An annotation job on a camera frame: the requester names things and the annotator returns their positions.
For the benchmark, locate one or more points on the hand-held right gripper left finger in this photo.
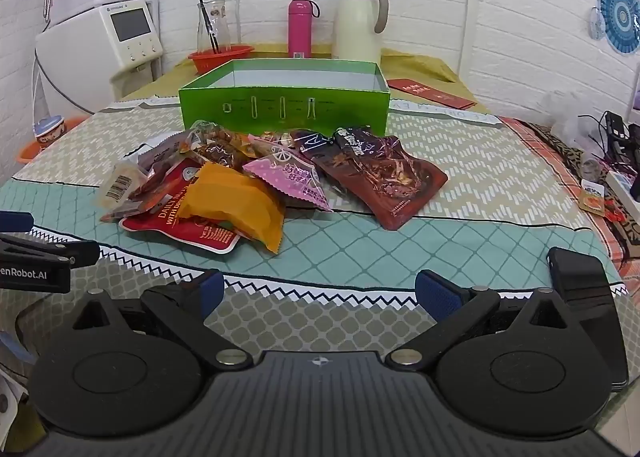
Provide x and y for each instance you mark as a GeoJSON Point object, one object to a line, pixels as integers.
{"type": "Point", "coordinates": [212, 289]}

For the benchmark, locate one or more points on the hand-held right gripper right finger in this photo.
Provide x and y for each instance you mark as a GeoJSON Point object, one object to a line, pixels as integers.
{"type": "Point", "coordinates": [435, 293]}

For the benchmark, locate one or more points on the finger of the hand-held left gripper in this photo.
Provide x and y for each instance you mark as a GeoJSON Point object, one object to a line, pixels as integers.
{"type": "Point", "coordinates": [15, 222]}
{"type": "Point", "coordinates": [60, 251]}

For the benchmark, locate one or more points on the red snack pouch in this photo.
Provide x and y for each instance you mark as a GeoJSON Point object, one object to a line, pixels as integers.
{"type": "Point", "coordinates": [165, 226]}

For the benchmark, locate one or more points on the white barcode snack packet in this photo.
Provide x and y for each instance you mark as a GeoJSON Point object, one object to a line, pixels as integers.
{"type": "Point", "coordinates": [117, 184]}

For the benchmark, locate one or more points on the orange snack packet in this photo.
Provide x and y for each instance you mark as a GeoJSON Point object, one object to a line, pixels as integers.
{"type": "Point", "coordinates": [240, 202]}

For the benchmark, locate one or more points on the dark red snack packet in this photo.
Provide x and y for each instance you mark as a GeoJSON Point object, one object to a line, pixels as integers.
{"type": "Point", "coordinates": [390, 177]}

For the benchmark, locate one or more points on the clear brown snack packet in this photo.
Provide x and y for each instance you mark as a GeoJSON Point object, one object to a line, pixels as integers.
{"type": "Point", "coordinates": [155, 151]}

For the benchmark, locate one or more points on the pink snack packet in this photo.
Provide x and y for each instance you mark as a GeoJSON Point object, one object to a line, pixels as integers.
{"type": "Point", "coordinates": [295, 177]}

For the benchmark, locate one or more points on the clear orange-edged snack packet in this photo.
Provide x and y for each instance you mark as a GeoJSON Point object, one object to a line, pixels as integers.
{"type": "Point", "coordinates": [220, 144]}

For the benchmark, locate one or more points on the maroon snack packet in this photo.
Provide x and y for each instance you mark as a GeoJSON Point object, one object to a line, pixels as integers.
{"type": "Point", "coordinates": [312, 144]}

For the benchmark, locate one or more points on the green cardboard box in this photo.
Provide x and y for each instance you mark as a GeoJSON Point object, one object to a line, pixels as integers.
{"type": "Point", "coordinates": [280, 107]}

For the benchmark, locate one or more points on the orange plastic basin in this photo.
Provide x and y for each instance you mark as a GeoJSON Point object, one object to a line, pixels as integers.
{"type": "Point", "coordinates": [27, 152]}

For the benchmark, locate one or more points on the patterned bowl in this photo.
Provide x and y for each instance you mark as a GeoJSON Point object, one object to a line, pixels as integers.
{"type": "Point", "coordinates": [47, 129]}

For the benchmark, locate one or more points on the printed tablecloth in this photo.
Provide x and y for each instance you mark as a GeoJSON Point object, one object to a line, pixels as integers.
{"type": "Point", "coordinates": [450, 177]}

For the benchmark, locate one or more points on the black phone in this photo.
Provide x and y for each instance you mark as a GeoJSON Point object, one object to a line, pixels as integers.
{"type": "Point", "coordinates": [585, 282]}

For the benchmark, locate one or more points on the small orange packet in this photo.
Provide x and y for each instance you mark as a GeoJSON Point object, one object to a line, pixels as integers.
{"type": "Point", "coordinates": [592, 199]}

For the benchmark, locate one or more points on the leopard print cloth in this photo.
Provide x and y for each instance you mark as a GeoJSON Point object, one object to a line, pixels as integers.
{"type": "Point", "coordinates": [560, 149]}

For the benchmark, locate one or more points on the red envelope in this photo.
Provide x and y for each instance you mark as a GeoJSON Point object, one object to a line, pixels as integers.
{"type": "Point", "coordinates": [430, 92]}

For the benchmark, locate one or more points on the white appliance with screen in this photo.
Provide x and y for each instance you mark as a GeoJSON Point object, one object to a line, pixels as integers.
{"type": "Point", "coordinates": [115, 37]}

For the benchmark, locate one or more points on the white power strip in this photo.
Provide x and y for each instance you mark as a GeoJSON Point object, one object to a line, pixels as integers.
{"type": "Point", "coordinates": [622, 189]}

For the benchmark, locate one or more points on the clear plastic bag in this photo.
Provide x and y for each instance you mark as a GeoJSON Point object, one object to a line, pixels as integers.
{"type": "Point", "coordinates": [565, 112]}

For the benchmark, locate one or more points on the red plastic basket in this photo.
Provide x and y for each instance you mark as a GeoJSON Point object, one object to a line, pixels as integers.
{"type": "Point", "coordinates": [220, 61]}

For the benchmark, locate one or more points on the black stick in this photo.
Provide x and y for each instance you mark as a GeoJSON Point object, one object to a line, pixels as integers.
{"type": "Point", "coordinates": [212, 34]}
{"type": "Point", "coordinates": [206, 19]}

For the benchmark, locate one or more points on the glass carafe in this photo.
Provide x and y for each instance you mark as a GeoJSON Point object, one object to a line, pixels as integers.
{"type": "Point", "coordinates": [214, 29]}

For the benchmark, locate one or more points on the pink bottle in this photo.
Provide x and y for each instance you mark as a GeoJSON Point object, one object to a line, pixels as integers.
{"type": "Point", "coordinates": [300, 29]}

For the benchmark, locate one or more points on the cream thermal jug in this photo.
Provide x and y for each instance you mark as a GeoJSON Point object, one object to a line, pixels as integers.
{"type": "Point", "coordinates": [357, 22]}

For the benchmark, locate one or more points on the small blue paper fan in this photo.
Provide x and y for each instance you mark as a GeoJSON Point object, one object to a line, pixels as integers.
{"type": "Point", "coordinates": [597, 27]}

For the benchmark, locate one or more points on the large blue paper fan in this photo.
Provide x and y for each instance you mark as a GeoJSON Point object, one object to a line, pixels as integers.
{"type": "Point", "coordinates": [620, 9]}

